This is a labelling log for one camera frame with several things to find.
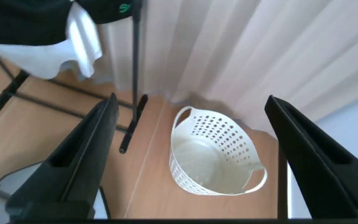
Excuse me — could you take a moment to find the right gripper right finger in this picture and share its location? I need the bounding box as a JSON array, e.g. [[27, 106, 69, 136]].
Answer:
[[264, 95, 358, 220]]

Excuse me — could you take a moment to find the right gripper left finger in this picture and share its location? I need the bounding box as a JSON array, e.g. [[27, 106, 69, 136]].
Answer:
[[4, 92, 120, 220]]

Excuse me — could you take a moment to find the white shirt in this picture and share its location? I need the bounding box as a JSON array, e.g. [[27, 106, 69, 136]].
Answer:
[[0, 1, 104, 81]]

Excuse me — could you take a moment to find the black garment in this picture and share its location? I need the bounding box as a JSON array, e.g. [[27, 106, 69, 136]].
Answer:
[[0, 0, 136, 47]]

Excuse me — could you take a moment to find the white laundry basket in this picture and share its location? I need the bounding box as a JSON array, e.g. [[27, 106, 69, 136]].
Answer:
[[168, 105, 269, 197]]

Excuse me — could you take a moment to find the black clothes rack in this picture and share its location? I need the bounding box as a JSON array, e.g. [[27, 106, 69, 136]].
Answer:
[[0, 0, 149, 155]]

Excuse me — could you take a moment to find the beige curtain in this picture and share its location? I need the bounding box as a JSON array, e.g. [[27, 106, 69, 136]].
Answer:
[[96, 0, 358, 138]]

